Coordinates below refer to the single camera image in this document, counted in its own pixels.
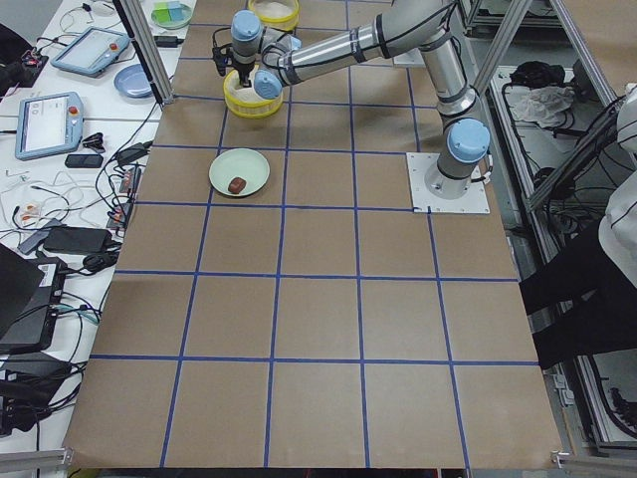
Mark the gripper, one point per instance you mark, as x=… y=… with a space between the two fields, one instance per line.
x=243 y=68

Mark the yellow bamboo steamer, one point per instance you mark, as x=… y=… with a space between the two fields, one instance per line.
x=245 y=102
x=278 y=14

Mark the brown bun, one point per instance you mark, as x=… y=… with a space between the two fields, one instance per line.
x=237 y=185

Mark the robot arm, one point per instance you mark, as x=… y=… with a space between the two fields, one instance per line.
x=269 y=60

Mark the black power adapter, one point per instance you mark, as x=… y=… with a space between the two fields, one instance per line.
x=166 y=41

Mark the green plate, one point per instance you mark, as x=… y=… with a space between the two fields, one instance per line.
x=243 y=162

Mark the green bowl with sponges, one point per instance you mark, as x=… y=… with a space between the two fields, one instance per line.
x=171 y=15

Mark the blue plate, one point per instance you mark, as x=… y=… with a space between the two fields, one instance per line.
x=132 y=82

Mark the upper teach pendant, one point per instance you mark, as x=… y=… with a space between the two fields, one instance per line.
x=92 y=52

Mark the teach pendant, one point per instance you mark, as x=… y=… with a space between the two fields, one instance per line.
x=92 y=52
x=49 y=125

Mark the lower teach pendant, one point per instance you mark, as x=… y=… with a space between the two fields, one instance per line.
x=49 y=125

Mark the black laptop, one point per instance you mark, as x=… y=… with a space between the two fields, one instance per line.
x=30 y=291

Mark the person in white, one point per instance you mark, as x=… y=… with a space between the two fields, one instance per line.
x=596 y=271

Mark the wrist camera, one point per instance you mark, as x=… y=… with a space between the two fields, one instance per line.
x=222 y=56

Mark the aluminium frame post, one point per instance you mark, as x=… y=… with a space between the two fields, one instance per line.
x=136 y=27

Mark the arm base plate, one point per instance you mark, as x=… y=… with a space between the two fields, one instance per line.
x=411 y=59
x=432 y=192

